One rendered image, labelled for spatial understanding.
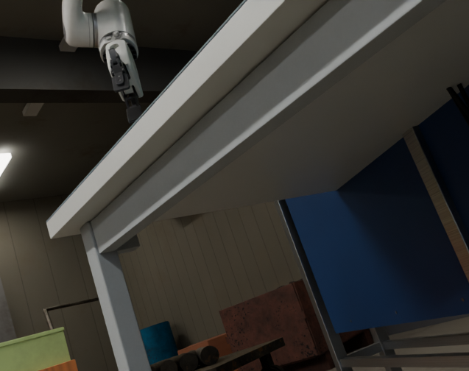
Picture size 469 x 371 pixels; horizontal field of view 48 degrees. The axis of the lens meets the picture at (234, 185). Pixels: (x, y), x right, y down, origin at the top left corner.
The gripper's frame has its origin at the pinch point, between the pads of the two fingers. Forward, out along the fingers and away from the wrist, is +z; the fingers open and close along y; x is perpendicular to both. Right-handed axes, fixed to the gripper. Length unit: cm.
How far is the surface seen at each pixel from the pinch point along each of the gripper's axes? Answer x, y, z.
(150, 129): -6.7, -26.8, 35.0
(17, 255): 267, 498, -322
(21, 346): 85, 129, -18
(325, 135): -33.2, -2.7, 24.8
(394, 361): -44, 71, 46
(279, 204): -31, 83, -19
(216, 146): -13.9, -26.3, 40.2
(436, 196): -54, 18, 31
